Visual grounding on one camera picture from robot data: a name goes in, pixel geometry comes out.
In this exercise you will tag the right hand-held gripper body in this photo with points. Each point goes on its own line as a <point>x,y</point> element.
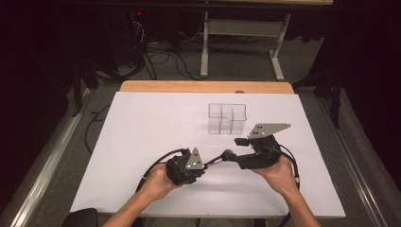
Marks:
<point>258,157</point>

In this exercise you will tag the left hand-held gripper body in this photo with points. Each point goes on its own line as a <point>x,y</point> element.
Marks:
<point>181,170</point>

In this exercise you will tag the black makeup brush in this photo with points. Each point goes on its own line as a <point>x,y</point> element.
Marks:
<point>214,161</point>

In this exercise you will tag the person's left hand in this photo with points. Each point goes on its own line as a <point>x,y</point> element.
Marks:
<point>157,184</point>

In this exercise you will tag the person's right hand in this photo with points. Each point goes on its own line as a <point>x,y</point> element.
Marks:
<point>279,176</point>

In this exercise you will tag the clear acrylic organizer box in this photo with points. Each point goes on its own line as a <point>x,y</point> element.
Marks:
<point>227,121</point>

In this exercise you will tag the white table cover sheet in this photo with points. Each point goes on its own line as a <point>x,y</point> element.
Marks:
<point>142,126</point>

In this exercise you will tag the wooden table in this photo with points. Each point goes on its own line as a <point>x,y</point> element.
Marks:
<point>205,86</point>

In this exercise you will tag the black metal stand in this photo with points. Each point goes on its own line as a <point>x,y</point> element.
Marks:
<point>336,94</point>
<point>77,88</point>

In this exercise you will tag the black round stool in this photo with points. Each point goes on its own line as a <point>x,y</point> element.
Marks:
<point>80,218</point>

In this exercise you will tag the dark computer tower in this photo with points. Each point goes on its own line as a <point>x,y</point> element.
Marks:
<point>124,34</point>

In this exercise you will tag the aluminium floor rail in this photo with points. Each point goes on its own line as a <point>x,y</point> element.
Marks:
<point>356,164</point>
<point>47,164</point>

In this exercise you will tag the white metal desk frame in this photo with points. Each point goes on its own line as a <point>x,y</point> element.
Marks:
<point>242,27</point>

